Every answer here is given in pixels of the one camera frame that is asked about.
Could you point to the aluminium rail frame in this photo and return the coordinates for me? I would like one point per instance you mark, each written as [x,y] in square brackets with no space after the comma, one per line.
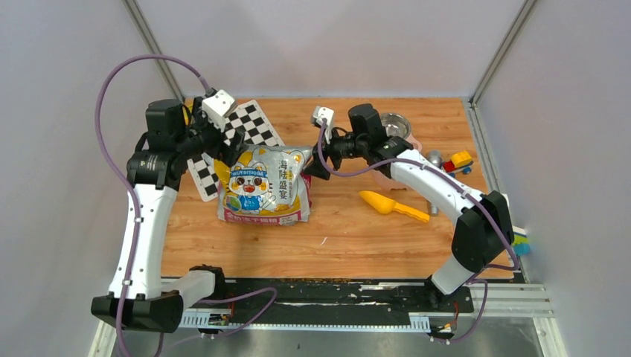
[492,300]

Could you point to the silver metal cylinder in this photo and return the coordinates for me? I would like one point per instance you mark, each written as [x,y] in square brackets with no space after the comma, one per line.
[434,156]

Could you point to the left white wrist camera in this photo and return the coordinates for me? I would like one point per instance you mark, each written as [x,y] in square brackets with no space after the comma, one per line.
[218,107]

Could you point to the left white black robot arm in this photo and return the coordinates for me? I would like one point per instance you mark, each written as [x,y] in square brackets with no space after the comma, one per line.
[136,298]

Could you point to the pink double pet bowl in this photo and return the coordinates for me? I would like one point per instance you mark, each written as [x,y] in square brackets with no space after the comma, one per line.
[395,125]

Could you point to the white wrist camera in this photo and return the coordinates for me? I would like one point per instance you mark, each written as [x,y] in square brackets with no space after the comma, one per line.
[218,107]
[322,115]

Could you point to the checkerboard calibration board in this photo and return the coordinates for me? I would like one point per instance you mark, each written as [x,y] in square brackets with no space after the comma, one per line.
[248,117]

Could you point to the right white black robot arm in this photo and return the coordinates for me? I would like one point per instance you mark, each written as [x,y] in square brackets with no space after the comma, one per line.
[482,223]

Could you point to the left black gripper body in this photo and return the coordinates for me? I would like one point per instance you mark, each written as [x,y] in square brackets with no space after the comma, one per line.
[205,137]

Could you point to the toy block car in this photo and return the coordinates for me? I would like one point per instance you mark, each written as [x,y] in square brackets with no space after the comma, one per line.
[460,162]

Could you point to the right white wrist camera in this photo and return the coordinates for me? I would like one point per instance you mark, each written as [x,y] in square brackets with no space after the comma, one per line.
[322,115]

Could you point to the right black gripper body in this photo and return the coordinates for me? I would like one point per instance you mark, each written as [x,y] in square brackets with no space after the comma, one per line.
[341,147]

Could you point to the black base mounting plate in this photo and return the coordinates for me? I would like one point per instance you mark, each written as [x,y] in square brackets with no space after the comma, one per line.
[306,301]

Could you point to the stacked coloured toy blocks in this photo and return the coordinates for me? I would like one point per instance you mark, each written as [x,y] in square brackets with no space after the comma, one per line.
[521,245]

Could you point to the pet food bag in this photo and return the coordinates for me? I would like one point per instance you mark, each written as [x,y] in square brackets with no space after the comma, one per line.
[265,186]

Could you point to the yellow plastic scoop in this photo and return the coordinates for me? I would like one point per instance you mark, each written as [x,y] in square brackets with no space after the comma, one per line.
[385,205]

